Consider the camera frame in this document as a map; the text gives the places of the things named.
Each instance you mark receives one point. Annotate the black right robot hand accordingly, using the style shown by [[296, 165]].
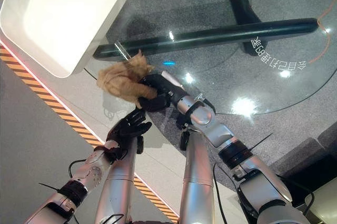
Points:
[[158, 87]]

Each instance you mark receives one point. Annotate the orange black hazard tape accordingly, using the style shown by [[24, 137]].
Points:
[[79, 126]]

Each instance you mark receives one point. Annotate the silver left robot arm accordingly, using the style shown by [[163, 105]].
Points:
[[71, 184]]

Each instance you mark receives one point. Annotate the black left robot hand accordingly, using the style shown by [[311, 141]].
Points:
[[130, 127]]

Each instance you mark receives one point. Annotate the black table base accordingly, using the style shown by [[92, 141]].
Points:
[[223, 34]]

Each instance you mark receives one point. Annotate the orange fluffy cloth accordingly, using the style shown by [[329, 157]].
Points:
[[123, 80]]

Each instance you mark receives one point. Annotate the white plastic basket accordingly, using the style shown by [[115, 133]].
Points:
[[61, 15]]

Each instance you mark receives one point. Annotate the round glass table top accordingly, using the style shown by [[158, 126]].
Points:
[[223, 50]]

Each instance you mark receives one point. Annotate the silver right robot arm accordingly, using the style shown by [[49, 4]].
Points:
[[226, 155]]

